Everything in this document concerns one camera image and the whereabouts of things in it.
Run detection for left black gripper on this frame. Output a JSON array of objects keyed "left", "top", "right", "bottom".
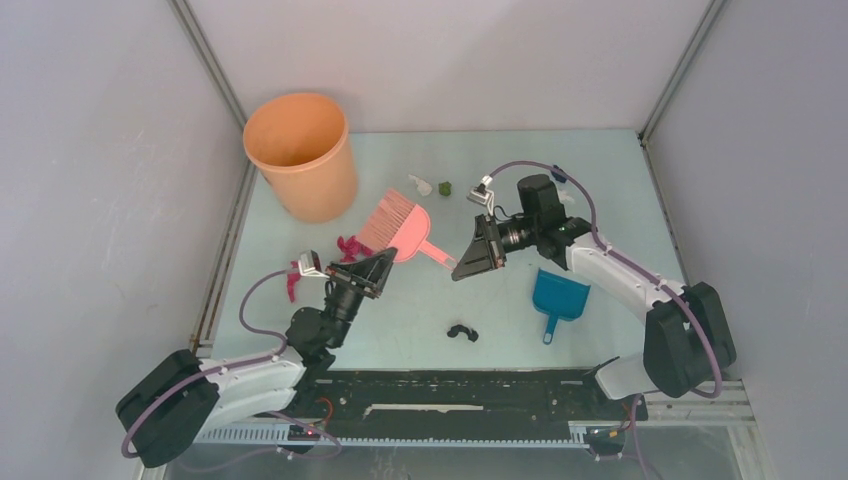
[{"left": 324, "top": 248, "right": 397, "bottom": 348}]

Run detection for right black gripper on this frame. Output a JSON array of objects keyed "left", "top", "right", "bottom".
[{"left": 452, "top": 214, "right": 540, "bottom": 280}]

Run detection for pink hand brush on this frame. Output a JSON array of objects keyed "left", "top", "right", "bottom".
[{"left": 356, "top": 188, "right": 457, "bottom": 270}]

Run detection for blue plastic dustpan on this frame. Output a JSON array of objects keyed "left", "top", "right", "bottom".
[{"left": 532, "top": 269, "right": 591, "bottom": 345}]

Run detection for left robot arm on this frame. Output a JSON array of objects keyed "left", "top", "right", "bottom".
[{"left": 115, "top": 247, "right": 398, "bottom": 468}]

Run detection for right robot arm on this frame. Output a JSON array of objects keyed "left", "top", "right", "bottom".
[{"left": 451, "top": 174, "right": 737, "bottom": 418}]

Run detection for black paper scrap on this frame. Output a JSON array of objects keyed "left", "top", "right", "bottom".
[{"left": 446, "top": 324, "right": 479, "bottom": 342}]

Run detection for green paper scrap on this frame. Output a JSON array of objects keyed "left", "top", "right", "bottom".
[{"left": 437, "top": 182, "right": 452, "bottom": 197}]

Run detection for small magenta paper scrap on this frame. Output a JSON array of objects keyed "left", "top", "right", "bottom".
[{"left": 286, "top": 261, "right": 301, "bottom": 303}]

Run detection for white paper scrap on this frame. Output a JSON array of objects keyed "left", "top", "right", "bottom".
[
  {"left": 557, "top": 189, "right": 575, "bottom": 205},
  {"left": 407, "top": 174, "right": 433, "bottom": 197}
]

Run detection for orange plastic bucket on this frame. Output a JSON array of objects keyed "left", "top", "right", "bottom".
[{"left": 243, "top": 93, "right": 358, "bottom": 223}]

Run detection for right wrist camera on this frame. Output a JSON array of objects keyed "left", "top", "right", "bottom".
[{"left": 467, "top": 175, "right": 495, "bottom": 216}]

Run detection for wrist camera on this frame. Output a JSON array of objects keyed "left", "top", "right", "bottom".
[
  {"left": 297, "top": 250, "right": 328, "bottom": 279},
  {"left": 467, "top": 175, "right": 495, "bottom": 216}
]

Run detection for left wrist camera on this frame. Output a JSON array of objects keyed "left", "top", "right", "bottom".
[{"left": 297, "top": 250, "right": 328, "bottom": 279}]

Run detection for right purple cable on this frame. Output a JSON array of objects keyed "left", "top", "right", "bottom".
[{"left": 487, "top": 160, "right": 725, "bottom": 480}]

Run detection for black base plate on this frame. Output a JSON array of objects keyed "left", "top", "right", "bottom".
[{"left": 185, "top": 360, "right": 730, "bottom": 444}]

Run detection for aluminium frame rail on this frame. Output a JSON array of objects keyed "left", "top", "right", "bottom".
[{"left": 153, "top": 377, "right": 758, "bottom": 452}]

